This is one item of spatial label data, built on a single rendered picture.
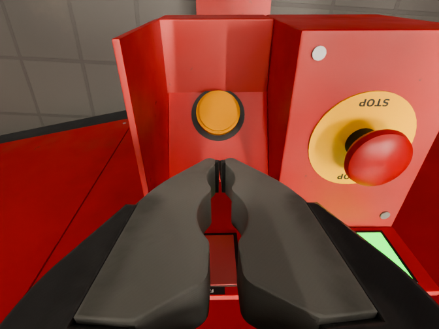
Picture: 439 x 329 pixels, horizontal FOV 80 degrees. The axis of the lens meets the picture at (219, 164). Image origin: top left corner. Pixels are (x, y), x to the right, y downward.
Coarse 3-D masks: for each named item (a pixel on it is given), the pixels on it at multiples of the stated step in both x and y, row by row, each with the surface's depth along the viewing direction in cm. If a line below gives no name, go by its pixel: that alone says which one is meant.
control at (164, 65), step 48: (144, 48) 16; (192, 48) 22; (240, 48) 22; (288, 48) 17; (336, 48) 15; (384, 48) 15; (432, 48) 15; (144, 96) 16; (192, 96) 24; (240, 96) 24; (288, 96) 17; (336, 96) 17; (432, 96) 17; (144, 144) 16; (192, 144) 24; (240, 144) 24; (288, 144) 18; (144, 192) 17; (336, 192) 21; (384, 192) 21; (432, 288) 18
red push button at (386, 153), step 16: (352, 144) 16; (368, 144) 15; (384, 144) 15; (400, 144) 15; (352, 160) 16; (368, 160) 16; (384, 160) 16; (400, 160) 16; (352, 176) 17; (368, 176) 16; (384, 176) 16
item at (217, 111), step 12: (204, 96) 23; (216, 96) 23; (228, 96) 23; (204, 108) 23; (216, 108) 23; (228, 108) 23; (204, 120) 23; (216, 120) 23; (228, 120) 23; (216, 132) 23; (228, 132) 23
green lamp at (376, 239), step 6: (360, 234) 22; (366, 234) 22; (372, 234) 22; (378, 234) 22; (366, 240) 21; (372, 240) 21; (378, 240) 21; (384, 240) 21; (378, 246) 21; (384, 246) 21; (390, 246) 21; (384, 252) 20; (390, 252) 20; (390, 258) 20; (396, 258) 20; (402, 264) 20
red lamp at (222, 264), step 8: (208, 240) 21; (216, 240) 21; (224, 240) 21; (232, 240) 21; (216, 248) 21; (224, 248) 21; (232, 248) 21; (216, 256) 20; (224, 256) 20; (232, 256) 20; (216, 264) 20; (224, 264) 20; (232, 264) 20; (216, 272) 19; (224, 272) 19; (232, 272) 19; (216, 280) 18; (224, 280) 18; (232, 280) 18
